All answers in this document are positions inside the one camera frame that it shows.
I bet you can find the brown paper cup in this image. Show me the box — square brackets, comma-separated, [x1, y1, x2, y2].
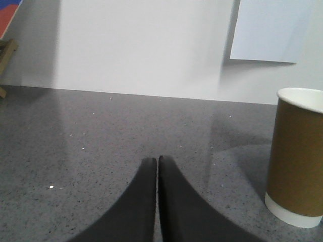
[264, 88, 322, 228]

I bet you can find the white paper sheet on wall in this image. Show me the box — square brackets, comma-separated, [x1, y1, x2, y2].
[230, 1, 314, 63]

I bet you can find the red blue board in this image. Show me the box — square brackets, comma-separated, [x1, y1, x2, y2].
[0, 0, 23, 40]

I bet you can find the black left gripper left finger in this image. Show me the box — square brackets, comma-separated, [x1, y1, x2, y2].
[70, 158, 156, 241]

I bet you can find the wooden dish rack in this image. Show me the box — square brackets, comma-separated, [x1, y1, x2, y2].
[0, 38, 20, 99]

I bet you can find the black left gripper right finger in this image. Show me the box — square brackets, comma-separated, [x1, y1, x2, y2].
[158, 155, 261, 241]

